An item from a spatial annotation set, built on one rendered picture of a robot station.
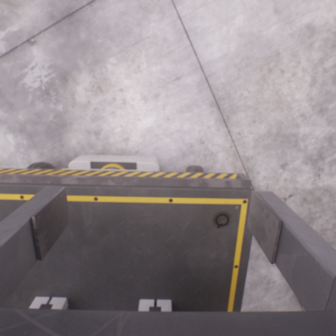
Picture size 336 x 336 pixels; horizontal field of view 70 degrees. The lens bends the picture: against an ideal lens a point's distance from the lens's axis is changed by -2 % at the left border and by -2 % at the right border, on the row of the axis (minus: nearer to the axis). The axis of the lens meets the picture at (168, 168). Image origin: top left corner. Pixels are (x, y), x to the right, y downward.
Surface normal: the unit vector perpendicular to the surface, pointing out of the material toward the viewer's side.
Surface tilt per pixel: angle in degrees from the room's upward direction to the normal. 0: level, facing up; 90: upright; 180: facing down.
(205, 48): 0
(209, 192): 0
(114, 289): 0
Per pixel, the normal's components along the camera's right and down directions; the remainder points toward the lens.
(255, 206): -1.00, -0.02
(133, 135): 0.01, 0.29
